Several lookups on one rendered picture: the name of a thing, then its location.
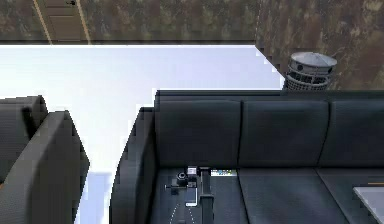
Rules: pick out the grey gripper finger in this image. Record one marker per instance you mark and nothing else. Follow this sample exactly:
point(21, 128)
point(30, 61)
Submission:
point(192, 215)
point(173, 214)

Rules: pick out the dark grey armchair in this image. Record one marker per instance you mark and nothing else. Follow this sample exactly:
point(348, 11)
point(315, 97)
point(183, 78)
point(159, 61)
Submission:
point(43, 166)

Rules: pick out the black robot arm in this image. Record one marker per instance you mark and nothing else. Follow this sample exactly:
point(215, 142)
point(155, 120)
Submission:
point(206, 206)

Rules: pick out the dark grey sofa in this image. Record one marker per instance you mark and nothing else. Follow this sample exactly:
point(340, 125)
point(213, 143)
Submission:
point(283, 140)

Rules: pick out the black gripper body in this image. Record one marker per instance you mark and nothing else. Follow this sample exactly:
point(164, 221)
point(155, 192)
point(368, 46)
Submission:
point(190, 195)

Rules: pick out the brown room door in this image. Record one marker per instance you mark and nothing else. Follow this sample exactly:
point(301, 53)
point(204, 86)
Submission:
point(63, 23)

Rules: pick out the cellphone with colourful screen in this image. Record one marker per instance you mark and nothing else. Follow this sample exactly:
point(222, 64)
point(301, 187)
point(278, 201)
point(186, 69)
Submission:
point(224, 172)

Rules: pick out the grey mesh bin with lid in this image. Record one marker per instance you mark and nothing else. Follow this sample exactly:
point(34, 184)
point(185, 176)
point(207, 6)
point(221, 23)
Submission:
point(310, 73)

